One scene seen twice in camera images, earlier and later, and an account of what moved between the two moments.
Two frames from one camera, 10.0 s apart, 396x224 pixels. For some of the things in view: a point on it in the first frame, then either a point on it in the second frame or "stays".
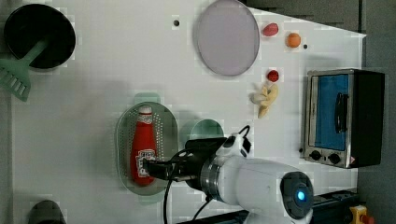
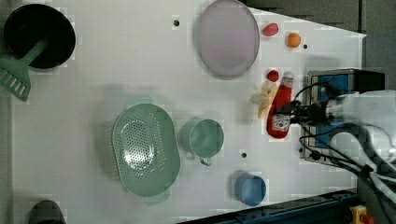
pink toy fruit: (271, 29) stays
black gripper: (186, 165) → (313, 114)
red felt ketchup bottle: (144, 147) → (277, 125)
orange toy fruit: (293, 40) stays
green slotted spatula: (14, 76) stays
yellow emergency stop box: (357, 212) stays
